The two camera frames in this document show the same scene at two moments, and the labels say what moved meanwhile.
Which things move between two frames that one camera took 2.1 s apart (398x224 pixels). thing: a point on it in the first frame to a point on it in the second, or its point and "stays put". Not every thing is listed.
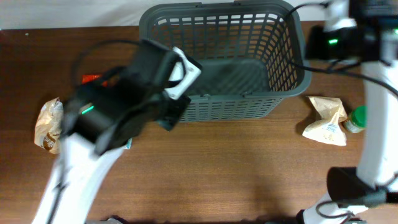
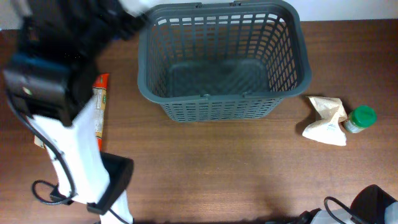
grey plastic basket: [252, 55] stays put
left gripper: [181, 106] to [137, 25]
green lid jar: [357, 121] stays put
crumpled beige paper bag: [328, 130] stays put
